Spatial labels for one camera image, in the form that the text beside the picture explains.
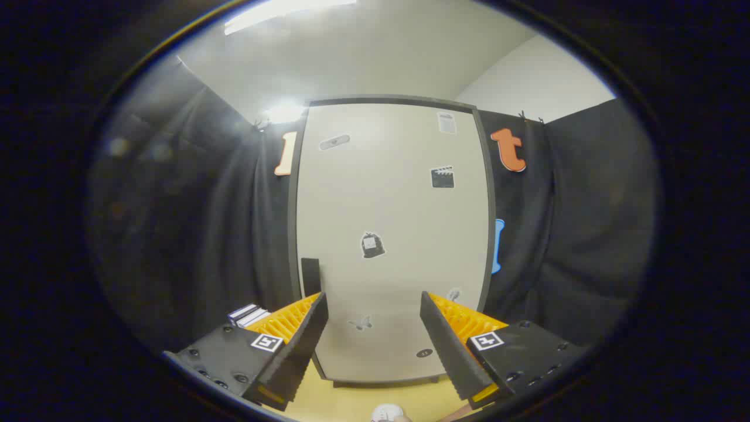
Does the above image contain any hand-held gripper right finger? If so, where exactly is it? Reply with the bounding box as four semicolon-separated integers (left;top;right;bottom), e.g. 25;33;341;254
420;291;587;411

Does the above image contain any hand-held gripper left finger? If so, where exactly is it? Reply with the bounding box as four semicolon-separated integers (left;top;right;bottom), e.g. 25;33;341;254
163;291;330;412

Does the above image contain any black door handle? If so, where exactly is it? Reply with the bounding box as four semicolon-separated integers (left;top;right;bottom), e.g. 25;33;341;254
301;258;322;298

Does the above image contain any white striped shoe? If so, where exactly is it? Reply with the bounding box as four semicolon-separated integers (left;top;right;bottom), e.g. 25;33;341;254
371;403;406;422

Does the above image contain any white shoe cabinet door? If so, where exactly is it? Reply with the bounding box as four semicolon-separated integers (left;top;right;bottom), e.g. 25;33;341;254
296;103;492;384

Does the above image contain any dark grey shoe cabinet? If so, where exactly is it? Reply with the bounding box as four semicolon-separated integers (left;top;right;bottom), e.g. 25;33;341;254
287;94;497;389

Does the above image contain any grey illustrated cover book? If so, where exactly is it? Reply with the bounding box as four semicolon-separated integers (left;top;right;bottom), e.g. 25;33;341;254
237;308;271;329

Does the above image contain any blue spine book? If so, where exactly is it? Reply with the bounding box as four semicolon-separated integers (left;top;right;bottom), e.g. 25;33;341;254
227;303;258;324

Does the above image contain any black backdrop cloth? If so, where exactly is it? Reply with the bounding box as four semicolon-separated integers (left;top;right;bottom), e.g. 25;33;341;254
88;56;660;352

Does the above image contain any ceiling light panel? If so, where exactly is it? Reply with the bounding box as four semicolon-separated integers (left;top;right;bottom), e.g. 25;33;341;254
261;101;306;125
223;0;358;36

